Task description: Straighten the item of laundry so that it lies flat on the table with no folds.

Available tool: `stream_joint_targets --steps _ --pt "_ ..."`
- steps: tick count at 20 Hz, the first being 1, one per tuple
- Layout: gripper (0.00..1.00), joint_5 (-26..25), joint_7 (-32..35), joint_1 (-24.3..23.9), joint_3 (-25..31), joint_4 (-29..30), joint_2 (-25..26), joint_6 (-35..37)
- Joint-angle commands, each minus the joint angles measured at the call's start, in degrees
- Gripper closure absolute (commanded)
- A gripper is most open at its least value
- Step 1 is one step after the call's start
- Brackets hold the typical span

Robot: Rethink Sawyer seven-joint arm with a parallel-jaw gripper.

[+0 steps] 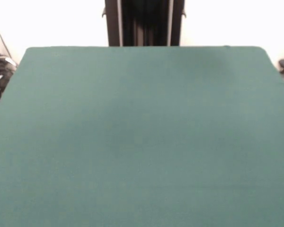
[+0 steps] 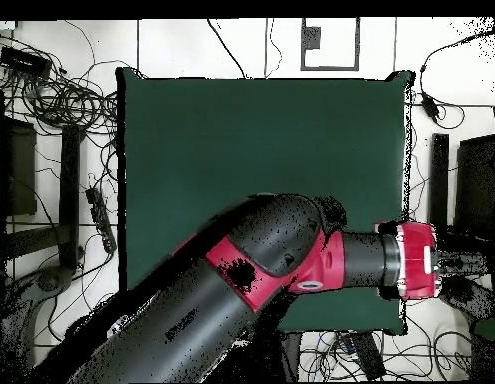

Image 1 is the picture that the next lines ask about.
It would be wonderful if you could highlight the dark green table cloth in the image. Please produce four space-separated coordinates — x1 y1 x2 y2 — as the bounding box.
0 46 284 227

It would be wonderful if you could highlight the black stand with dark panel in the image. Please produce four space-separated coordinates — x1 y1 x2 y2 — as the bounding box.
101 0 187 47

